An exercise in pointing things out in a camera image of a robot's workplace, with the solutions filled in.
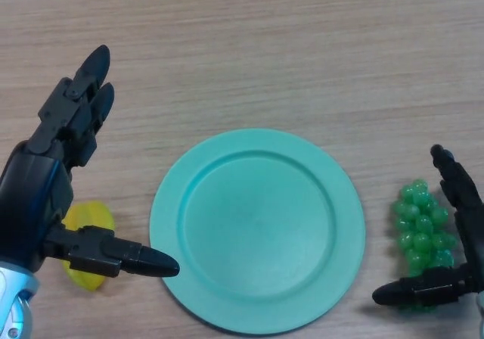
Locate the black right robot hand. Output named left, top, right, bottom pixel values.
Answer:
left=372, top=144, right=484, bottom=308

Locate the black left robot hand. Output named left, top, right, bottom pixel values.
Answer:
left=0, top=44, right=181, bottom=279

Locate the yellow starfruit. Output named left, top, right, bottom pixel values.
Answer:
left=60, top=200, right=116, bottom=293

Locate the green grape bunch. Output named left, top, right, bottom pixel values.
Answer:
left=392, top=179, right=458, bottom=313

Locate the round green plate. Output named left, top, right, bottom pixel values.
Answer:
left=149, top=128, right=367, bottom=335

